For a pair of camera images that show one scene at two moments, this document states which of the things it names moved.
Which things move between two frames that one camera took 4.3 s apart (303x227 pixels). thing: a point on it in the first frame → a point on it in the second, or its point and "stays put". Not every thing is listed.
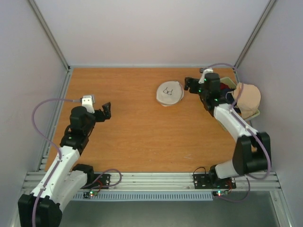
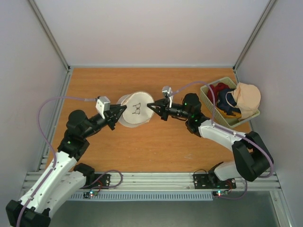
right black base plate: x=208 y=181 stays put
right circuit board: x=220 y=193 stays put
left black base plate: x=101 y=181 stays put
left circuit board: x=90 y=194 stays put
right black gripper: x=192 y=84 → x=165 y=109
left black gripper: x=107 y=112 → x=111 y=117
